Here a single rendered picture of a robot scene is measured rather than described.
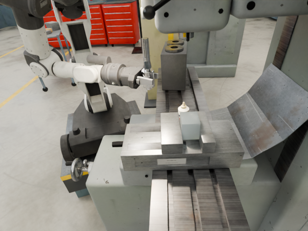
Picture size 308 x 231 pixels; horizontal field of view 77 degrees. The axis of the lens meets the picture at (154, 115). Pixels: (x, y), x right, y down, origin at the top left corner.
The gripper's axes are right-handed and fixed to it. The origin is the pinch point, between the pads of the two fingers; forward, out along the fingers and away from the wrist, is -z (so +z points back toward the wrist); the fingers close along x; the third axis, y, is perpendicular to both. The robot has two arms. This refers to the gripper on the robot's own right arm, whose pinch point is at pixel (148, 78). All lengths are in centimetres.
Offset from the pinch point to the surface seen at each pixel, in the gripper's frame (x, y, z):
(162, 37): 160, 26, 51
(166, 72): 22.1, 7.1, 0.3
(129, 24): 392, 61, 217
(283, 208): -8, 44, -56
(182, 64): 23.8, 2.9, -7.3
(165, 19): -11.5, -22.2, -11.1
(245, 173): -9, 29, -40
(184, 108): -4.7, 8.0, -15.6
